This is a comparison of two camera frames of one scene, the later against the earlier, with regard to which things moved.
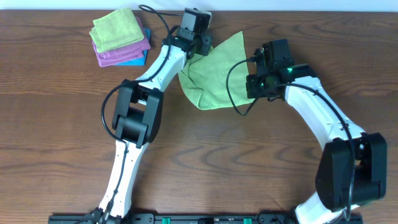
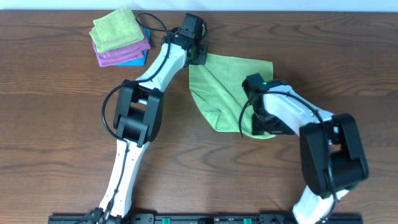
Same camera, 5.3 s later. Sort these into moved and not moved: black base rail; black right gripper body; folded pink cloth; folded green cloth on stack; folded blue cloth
Moved: black right gripper body
Not moved: black base rail; folded pink cloth; folded green cloth on stack; folded blue cloth
